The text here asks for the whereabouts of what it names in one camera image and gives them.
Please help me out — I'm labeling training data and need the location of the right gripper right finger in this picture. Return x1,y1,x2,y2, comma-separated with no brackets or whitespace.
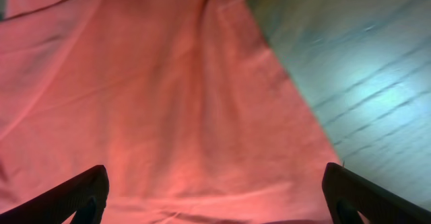
322,162,430,224

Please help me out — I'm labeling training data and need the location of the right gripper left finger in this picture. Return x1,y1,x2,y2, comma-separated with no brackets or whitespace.
1,165,109,224

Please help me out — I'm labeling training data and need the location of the red t-shirt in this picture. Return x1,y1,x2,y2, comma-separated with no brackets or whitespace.
1,0,337,223

